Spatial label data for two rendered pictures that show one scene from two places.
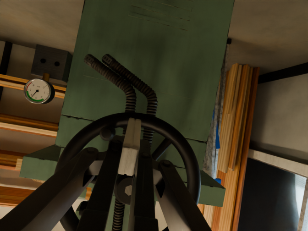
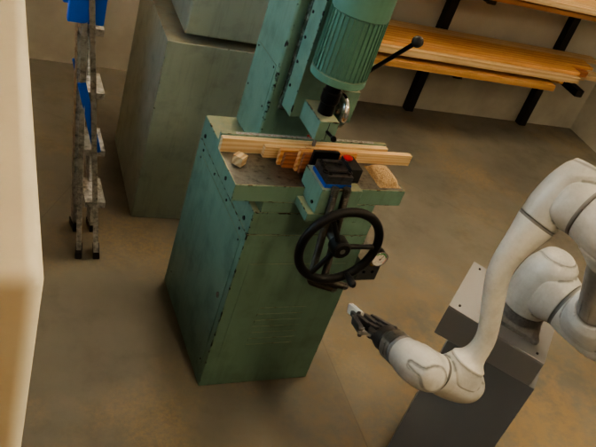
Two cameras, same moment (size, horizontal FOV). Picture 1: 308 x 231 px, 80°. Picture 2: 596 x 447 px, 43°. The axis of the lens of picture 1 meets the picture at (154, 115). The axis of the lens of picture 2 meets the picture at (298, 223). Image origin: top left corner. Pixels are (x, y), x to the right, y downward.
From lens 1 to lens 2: 2.15 m
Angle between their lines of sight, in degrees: 49
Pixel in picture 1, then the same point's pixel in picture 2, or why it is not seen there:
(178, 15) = (265, 315)
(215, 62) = (235, 293)
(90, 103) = not seen: hidden behind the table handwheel
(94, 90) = not seen: hidden behind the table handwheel
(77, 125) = (356, 231)
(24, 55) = (387, 87)
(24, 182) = not seen: outside the picture
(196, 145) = (257, 231)
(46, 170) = (385, 198)
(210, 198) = (247, 191)
